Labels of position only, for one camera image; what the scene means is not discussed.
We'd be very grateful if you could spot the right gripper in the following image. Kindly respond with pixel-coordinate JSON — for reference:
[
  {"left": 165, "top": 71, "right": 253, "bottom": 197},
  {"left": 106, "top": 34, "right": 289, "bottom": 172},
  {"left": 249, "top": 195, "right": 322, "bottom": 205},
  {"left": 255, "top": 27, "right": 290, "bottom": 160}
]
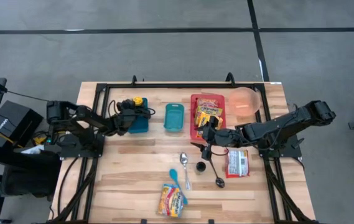
[{"left": 190, "top": 124, "right": 236, "bottom": 149}]

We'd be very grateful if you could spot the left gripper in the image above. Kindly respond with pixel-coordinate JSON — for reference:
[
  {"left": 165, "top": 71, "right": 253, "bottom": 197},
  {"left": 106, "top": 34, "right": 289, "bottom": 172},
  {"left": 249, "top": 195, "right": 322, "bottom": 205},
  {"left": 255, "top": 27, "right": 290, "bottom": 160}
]
[{"left": 116, "top": 100, "right": 151, "bottom": 135}]

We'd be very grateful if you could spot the silver metal spoon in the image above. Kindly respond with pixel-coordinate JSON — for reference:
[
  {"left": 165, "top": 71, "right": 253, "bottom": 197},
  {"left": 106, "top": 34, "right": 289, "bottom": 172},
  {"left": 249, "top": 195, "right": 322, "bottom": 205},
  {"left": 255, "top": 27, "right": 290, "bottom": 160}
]
[{"left": 179, "top": 151, "right": 192, "bottom": 191}]

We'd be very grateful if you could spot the lime chili Maruchan ramen pack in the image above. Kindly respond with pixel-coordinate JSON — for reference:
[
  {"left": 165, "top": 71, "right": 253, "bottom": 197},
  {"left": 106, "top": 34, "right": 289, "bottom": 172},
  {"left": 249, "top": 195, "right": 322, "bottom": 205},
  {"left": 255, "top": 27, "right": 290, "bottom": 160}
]
[{"left": 195, "top": 105, "right": 223, "bottom": 119}]

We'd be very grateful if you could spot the teal plastic spoon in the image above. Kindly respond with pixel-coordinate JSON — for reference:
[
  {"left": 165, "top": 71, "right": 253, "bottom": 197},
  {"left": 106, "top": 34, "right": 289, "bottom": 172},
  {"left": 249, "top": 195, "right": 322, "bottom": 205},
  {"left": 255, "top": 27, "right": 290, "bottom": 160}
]
[{"left": 169, "top": 169, "right": 189, "bottom": 206}]

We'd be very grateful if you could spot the roast beef Maruchan ramen pack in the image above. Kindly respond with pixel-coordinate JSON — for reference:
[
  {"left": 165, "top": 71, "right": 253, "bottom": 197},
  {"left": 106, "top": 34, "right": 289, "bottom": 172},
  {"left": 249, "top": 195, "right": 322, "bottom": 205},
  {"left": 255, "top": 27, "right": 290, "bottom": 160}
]
[{"left": 197, "top": 98, "right": 219, "bottom": 109}]

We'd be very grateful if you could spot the blue yellow Maruchan ramen pack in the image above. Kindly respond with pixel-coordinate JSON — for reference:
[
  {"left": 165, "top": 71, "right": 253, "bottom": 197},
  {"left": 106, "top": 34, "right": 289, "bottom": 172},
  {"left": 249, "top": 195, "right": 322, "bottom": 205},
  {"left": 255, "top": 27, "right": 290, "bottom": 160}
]
[{"left": 157, "top": 183, "right": 185, "bottom": 218}]

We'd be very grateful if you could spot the blue plastic bin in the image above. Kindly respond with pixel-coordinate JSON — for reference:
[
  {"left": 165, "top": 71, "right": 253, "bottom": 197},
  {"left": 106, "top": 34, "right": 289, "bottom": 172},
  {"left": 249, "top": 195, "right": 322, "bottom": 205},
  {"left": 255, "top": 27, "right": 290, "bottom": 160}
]
[{"left": 126, "top": 97, "right": 150, "bottom": 134}]

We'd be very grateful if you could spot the pink plastic bin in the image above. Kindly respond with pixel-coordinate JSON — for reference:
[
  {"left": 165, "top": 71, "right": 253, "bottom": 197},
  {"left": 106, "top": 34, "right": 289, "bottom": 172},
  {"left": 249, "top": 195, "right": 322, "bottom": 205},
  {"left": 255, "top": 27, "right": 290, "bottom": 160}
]
[{"left": 190, "top": 93, "right": 226, "bottom": 141}]

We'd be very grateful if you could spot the black plastic spoon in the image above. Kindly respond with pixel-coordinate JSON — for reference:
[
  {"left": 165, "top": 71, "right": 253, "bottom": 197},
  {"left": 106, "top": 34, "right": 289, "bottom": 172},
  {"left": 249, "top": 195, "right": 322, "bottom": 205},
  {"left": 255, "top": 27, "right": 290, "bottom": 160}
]
[{"left": 209, "top": 158, "right": 226, "bottom": 189}]

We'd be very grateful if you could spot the red Maruchan ramen pack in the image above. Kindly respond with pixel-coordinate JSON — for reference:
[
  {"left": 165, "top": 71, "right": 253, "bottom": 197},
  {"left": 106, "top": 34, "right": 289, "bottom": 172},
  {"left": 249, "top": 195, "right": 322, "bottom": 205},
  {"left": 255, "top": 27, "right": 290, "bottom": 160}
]
[{"left": 225, "top": 149, "right": 251, "bottom": 179}]

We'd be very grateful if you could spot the pink translucent bowl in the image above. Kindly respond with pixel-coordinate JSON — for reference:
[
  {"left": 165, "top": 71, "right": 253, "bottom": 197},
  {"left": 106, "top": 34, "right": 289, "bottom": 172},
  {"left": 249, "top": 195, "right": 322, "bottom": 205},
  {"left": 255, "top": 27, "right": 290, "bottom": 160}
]
[{"left": 228, "top": 86, "right": 261, "bottom": 118}]

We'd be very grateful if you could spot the white paper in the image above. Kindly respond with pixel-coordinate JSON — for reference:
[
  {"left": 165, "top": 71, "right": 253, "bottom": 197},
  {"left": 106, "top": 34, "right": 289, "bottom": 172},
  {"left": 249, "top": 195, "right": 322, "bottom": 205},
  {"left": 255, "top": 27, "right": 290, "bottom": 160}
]
[{"left": 21, "top": 144, "right": 45, "bottom": 156}]

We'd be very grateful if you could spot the black cardboard box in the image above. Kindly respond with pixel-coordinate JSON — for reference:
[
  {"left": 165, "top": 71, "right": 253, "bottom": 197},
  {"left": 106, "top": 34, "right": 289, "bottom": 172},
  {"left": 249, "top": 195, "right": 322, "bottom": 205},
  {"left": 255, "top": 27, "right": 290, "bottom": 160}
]
[{"left": 0, "top": 100, "right": 44, "bottom": 149}]

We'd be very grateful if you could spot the black fabric chair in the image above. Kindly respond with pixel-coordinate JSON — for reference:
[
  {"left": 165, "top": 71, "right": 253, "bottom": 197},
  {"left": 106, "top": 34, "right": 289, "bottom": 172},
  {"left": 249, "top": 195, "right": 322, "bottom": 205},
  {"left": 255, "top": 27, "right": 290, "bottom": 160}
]
[{"left": 0, "top": 149, "right": 62, "bottom": 198}]

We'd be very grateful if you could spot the teal plastic basket with handles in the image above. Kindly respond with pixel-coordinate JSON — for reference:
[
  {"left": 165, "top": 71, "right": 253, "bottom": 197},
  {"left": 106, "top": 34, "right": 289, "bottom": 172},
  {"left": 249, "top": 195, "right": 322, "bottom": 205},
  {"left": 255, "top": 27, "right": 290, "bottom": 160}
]
[{"left": 163, "top": 103, "right": 185, "bottom": 133}]

